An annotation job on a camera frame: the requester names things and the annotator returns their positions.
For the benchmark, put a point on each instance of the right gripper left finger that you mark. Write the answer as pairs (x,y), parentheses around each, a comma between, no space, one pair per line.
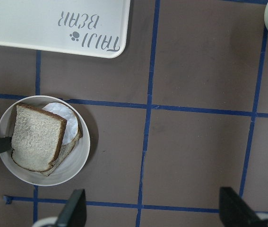
(73,213)

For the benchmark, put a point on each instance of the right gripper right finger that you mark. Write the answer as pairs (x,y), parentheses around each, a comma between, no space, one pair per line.
(234,212)

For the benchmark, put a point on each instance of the bread slice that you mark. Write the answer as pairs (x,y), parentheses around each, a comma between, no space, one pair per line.
(64,152)
(37,138)

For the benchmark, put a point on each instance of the cream round plate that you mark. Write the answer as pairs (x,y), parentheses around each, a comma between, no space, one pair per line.
(69,167)

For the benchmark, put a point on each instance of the bread slice on plate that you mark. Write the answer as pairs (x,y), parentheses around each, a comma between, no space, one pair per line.
(64,152)

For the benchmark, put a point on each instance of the fried egg toy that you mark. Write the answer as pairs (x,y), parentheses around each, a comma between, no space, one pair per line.
(72,128)

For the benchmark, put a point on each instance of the cream bear tray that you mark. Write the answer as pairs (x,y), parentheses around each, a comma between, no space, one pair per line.
(96,28)

